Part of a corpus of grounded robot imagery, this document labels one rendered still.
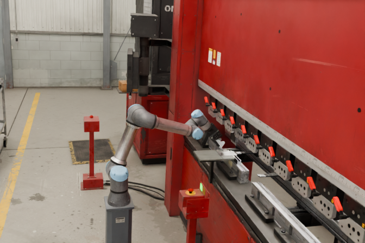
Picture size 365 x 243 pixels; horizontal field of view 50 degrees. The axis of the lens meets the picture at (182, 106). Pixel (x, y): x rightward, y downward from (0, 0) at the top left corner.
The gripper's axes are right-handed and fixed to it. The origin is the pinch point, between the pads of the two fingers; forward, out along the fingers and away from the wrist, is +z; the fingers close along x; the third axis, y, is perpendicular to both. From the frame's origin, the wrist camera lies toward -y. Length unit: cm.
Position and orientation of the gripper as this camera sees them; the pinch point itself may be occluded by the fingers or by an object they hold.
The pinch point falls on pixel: (220, 148)
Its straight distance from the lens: 296.4
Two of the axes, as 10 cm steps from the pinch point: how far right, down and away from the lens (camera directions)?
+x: -2.5, -2.6, 9.3
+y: 7.7, -6.3, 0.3
